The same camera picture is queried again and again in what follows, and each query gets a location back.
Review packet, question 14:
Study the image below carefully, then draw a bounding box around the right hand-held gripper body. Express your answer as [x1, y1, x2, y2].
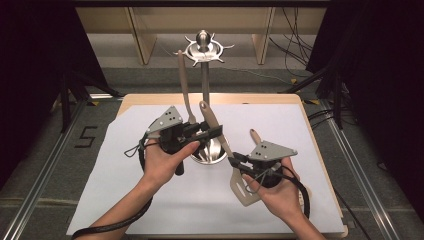
[247, 140, 299, 189]

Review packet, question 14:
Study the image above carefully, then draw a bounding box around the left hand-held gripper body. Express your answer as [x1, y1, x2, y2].
[145, 105, 201, 177]

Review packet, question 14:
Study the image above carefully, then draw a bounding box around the beige perforated skimmer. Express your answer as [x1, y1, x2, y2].
[249, 128, 309, 208]

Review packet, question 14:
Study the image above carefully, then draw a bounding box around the beige slotted spatula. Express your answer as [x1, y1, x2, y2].
[199, 100, 262, 208]

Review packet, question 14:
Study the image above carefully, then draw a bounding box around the beige spoon with wooden handle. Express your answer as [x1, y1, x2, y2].
[176, 49, 198, 125]

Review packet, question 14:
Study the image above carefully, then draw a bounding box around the steel utensil stand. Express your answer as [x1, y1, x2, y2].
[173, 29, 235, 166]

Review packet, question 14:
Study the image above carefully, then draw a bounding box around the person's left hand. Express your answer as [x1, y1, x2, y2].
[141, 132, 201, 188]

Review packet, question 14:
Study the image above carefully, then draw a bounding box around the person's right hand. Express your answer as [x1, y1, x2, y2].
[241, 156, 306, 223]

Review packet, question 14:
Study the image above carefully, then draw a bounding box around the white paper sheet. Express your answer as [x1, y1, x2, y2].
[65, 103, 345, 236]

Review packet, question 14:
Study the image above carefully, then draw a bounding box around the black metal stand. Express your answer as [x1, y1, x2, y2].
[278, 66, 349, 131]
[59, 68, 124, 134]

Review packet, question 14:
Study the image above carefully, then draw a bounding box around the beige wooden shelf unit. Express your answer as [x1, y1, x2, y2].
[75, 7, 328, 66]

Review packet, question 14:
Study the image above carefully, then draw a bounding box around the black curtain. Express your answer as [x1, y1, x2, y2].
[0, 0, 111, 188]
[305, 0, 424, 214]

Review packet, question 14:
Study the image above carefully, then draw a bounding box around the right hand-held gripper cable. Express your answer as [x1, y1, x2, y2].
[244, 164, 371, 240]

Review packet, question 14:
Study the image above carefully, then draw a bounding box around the hand-held gripper cable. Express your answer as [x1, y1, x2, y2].
[70, 131, 168, 240]
[244, 164, 371, 240]

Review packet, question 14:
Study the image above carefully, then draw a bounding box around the aluminium floor rail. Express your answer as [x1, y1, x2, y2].
[0, 99, 90, 240]
[319, 99, 401, 240]

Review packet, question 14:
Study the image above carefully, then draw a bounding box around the bundle of black cables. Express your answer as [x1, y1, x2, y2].
[268, 7, 318, 79]

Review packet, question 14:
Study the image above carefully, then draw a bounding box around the left hand-held gripper cable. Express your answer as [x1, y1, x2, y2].
[70, 131, 168, 240]

